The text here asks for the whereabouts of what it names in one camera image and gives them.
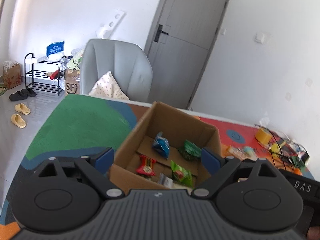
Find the grey chair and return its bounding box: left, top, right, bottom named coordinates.
left=79, top=38, right=154, bottom=103

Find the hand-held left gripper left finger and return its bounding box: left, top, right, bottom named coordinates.
left=34, top=147, right=125, bottom=200

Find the printed cardboard box with clutter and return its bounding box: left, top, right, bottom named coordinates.
left=64, top=68, right=81, bottom=96

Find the black slipper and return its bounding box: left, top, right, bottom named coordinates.
left=9, top=91, right=28, bottom=101
left=21, top=88, right=37, bottom=98

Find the dotted white pillow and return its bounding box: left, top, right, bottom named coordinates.
left=88, top=70, right=131, bottom=101

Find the pile of plastic bags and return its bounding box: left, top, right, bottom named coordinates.
left=61, top=48, right=84, bottom=71

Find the grey door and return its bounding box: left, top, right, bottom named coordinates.
left=143, top=0, right=232, bottom=111

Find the white snack packet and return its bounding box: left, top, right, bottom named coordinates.
left=158, top=173, right=173, bottom=188

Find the yellow tape roll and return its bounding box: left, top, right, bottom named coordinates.
left=255, top=127, right=272, bottom=143

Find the green and red snack packet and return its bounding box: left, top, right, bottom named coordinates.
left=170, top=160, right=193, bottom=187

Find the small brown cardboard box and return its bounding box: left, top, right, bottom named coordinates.
left=2, top=61, right=22, bottom=89

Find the dark green snack packet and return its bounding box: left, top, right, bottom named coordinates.
left=178, top=140, right=202, bottom=161

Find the yellow slipper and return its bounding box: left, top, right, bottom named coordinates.
left=14, top=103, right=31, bottom=115
left=10, top=114, right=27, bottom=129

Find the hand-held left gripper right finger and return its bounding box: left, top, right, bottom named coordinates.
left=191, top=147, right=284, bottom=200

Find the blue and white bag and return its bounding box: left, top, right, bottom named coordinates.
left=46, top=41, right=65, bottom=57

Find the black wire basket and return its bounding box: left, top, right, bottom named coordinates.
left=254, top=124, right=311, bottom=171

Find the yellow toy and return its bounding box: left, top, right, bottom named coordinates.
left=270, top=140, right=287, bottom=157

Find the black door handle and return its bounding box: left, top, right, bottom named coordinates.
left=154, top=24, right=171, bottom=43

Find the blue snack packet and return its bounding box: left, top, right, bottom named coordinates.
left=152, top=131, right=170, bottom=159

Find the white foam board with holes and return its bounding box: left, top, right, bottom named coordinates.
left=95, top=8, right=125, bottom=39

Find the colourful printed table mat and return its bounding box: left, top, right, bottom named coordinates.
left=0, top=95, right=318, bottom=234

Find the black shoe rack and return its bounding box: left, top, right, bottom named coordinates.
left=24, top=53, right=66, bottom=97

